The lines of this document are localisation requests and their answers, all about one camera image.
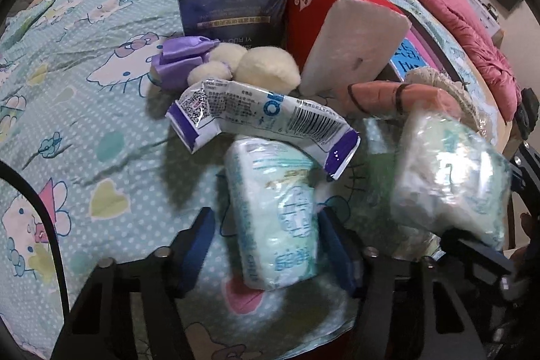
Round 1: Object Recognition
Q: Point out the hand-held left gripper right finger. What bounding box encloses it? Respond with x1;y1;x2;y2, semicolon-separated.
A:
318;208;490;360

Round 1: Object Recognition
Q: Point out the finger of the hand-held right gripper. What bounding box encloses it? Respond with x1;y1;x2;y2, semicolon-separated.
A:
510;145;540;213
441;228;517;293

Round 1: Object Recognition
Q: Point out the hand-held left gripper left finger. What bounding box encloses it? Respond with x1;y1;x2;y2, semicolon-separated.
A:
53;207;216;360

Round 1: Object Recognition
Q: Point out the green white tissue pack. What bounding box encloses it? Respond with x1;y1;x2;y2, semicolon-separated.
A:
223;134;322;292
390;107;514;252

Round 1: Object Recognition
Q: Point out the purple white packet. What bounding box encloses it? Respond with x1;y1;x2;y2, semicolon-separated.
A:
165;78;362;180

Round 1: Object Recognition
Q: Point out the orange plush toy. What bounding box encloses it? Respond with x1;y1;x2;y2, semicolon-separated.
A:
348;81;463;121

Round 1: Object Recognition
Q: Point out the dark box with pink lining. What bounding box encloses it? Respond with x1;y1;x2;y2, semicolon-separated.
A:
380;20;469;91

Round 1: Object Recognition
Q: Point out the cream plush toy purple bow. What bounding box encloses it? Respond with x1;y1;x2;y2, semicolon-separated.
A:
150;35;302;93

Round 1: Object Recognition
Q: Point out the dark clothes pile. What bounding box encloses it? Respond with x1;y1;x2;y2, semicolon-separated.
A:
518;88;540;139

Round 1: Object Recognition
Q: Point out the beige knitted item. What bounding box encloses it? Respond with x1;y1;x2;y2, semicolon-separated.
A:
405;68;482;133

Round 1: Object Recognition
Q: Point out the cartoon printed blue blanket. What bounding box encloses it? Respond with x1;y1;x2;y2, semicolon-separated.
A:
0;0;503;360

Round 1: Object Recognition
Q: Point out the white drawer cabinet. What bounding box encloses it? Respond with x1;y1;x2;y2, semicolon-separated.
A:
460;0;505;42

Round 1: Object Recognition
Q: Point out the dark blue box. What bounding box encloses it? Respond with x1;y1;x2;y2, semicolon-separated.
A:
177;0;290;49

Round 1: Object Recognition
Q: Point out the black cable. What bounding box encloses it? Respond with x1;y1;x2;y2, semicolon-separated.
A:
0;162;71;314

